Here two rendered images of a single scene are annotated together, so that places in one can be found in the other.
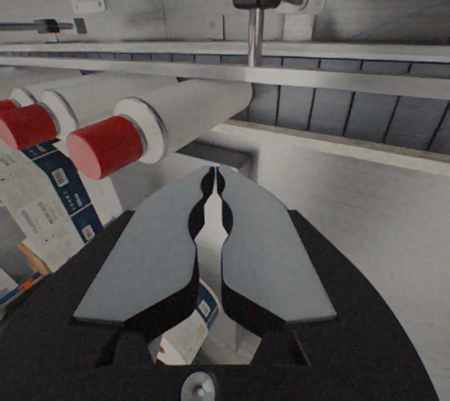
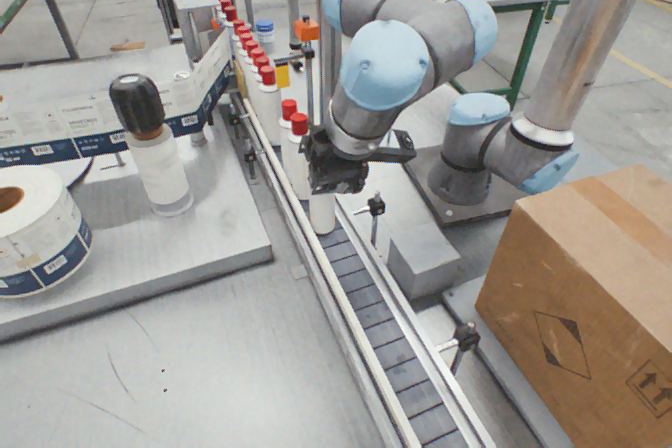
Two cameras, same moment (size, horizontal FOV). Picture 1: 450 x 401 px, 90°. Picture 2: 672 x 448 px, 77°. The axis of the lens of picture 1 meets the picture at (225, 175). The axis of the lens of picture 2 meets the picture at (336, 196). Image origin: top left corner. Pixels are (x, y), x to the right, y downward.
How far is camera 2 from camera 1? 0.64 m
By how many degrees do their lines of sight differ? 51
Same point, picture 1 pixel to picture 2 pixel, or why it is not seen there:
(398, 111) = (355, 292)
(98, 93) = not seen: hidden behind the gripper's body
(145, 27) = not seen: hidden behind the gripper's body
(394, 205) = (292, 352)
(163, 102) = not seen: hidden behind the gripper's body
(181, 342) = (36, 230)
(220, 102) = (329, 206)
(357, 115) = (343, 279)
